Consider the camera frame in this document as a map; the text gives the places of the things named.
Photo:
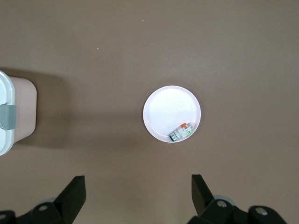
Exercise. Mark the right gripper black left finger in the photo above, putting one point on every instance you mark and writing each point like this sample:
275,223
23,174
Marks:
58,210

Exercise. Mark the white lidded storage box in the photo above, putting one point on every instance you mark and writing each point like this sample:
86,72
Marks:
23,105

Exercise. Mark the green push button switch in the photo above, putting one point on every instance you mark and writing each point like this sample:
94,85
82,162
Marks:
181,133

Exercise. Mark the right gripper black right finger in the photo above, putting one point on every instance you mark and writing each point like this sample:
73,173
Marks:
210,212

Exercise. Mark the grey box lid clip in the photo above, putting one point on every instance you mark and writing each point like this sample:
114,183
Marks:
7,116

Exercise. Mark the brown table cover mat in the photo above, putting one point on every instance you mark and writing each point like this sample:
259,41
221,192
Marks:
140,46

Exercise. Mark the pink round plate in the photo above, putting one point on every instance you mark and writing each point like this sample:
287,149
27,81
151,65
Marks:
168,109

